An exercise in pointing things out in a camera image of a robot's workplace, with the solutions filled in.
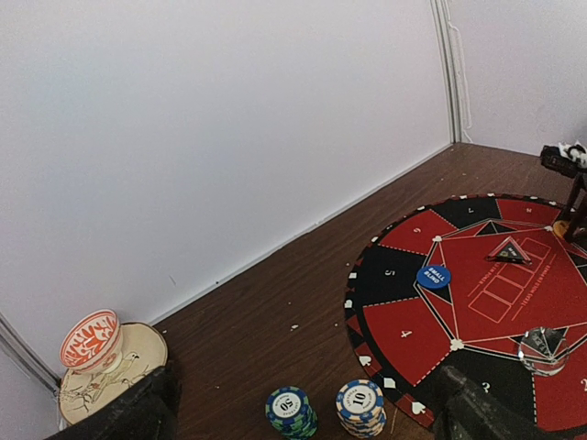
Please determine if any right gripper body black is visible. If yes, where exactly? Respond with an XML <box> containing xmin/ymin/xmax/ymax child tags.
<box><xmin>540</xmin><ymin>143</ymin><xmax>586</xmax><ymax>177</ymax></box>

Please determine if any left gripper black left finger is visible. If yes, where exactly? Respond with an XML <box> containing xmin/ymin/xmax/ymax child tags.
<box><xmin>51</xmin><ymin>363</ymin><xmax>182</xmax><ymax>440</ymax></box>

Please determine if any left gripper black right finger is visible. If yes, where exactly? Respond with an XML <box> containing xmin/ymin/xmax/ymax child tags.
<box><xmin>433</xmin><ymin>366</ymin><xmax>550</xmax><ymax>439</ymax></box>

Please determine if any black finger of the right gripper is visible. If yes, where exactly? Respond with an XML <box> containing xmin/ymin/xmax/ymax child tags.
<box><xmin>560</xmin><ymin>171</ymin><xmax>586</xmax><ymax>243</ymax></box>

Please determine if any black triangle all-in marker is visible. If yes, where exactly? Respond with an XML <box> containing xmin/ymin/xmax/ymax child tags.
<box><xmin>485</xmin><ymin>236</ymin><xmax>532</xmax><ymax>265</ymax></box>

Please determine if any clear acrylic dealer button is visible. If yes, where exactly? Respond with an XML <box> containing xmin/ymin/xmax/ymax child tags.
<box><xmin>517</xmin><ymin>326</ymin><xmax>570</xmax><ymax>377</ymax></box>

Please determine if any blue white poker chip stack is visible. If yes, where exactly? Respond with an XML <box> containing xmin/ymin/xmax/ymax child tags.
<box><xmin>335</xmin><ymin>379</ymin><xmax>387</xmax><ymax>439</ymax></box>

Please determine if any blue small blind button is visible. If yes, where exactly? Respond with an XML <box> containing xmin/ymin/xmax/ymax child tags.
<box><xmin>416</xmin><ymin>265</ymin><xmax>451</xmax><ymax>290</ymax></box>

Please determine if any orange big blind button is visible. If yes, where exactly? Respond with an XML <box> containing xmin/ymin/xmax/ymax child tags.
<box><xmin>552</xmin><ymin>220</ymin><xmax>570</xmax><ymax>238</ymax></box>

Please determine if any round wooden plate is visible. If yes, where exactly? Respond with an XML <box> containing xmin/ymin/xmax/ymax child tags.
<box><xmin>58</xmin><ymin>323</ymin><xmax>168</xmax><ymax>425</ymax></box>

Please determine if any red white patterned bowl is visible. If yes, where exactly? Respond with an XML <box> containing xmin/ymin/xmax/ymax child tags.
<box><xmin>60</xmin><ymin>309</ymin><xmax>124</xmax><ymax>374</ymax></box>

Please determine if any round red black poker mat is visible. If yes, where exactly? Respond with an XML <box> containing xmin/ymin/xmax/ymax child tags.
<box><xmin>344</xmin><ymin>193</ymin><xmax>586</xmax><ymax>439</ymax></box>

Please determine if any green poker chip stack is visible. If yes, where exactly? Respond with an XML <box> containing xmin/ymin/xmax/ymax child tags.
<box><xmin>265</xmin><ymin>386</ymin><xmax>318</xmax><ymax>440</ymax></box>

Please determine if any left aluminium frame post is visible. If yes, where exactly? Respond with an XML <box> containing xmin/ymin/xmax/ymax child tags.
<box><xmin>0</xmin><ymin>314</ymin><xmax>61</xmax><ymax>397</ymax></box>

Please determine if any aluminium frame post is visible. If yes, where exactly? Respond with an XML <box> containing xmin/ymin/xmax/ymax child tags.
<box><xmin>0</xmin><ymin>314</ymin><xmax>61</xmax><ymax>397</ymax></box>
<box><xmin>430</xmin><ymin>0</ymin><xmax>473</xmax><ymax>143</ymax></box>

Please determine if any right aluminium frame post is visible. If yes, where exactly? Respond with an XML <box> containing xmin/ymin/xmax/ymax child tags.
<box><xmin>430</xmin><ymin>0</ymin><xmax>473</xmax><ymax>143</ymax></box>

